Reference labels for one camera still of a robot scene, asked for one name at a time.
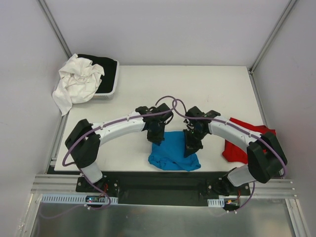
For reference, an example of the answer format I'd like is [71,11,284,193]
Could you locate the blue t-shirt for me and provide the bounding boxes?
[148,131,201,172]

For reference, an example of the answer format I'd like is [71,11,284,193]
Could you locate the red t-shirt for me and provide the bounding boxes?
[221,117,277,164]

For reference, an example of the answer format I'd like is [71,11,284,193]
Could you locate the white laundry basket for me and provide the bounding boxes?
[53,58,121,102]

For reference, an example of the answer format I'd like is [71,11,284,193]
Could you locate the white t-shirt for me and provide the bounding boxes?
[52,54,105,116]

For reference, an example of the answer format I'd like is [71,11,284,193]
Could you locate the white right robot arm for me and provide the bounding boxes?
[184,106,287,195]

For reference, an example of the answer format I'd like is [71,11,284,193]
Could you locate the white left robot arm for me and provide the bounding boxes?
[62,103,173,192]

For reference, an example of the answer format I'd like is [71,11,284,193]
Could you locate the black t-shirt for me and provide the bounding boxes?
[78,54,119,94]

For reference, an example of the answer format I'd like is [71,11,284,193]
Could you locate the black robot base mount plate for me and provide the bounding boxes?
[75,170,251,205]

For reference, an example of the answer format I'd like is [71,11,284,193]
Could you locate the white slotted cable duct right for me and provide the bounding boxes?
[207,198,225,208]

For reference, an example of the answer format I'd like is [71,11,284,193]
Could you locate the white slotted cable duct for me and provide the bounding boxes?
[41,194,119,205]
[207,198,225,208]

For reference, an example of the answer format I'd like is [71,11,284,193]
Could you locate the aluminium frame post right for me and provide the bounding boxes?
[248,0,299,75]

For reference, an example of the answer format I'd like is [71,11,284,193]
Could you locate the aluminium frame post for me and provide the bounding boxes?
[248,0,299,75]
[37,0,72,58]

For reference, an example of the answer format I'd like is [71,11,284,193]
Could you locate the aluminium table edge rail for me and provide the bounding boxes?
[31,174,299,199]

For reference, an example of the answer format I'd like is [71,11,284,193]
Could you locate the white slotted cable duct left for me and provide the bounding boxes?
[41,194,119,205]

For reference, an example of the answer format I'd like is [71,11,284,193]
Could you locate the aluminium frame post left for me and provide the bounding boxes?
[37,0,72,58]

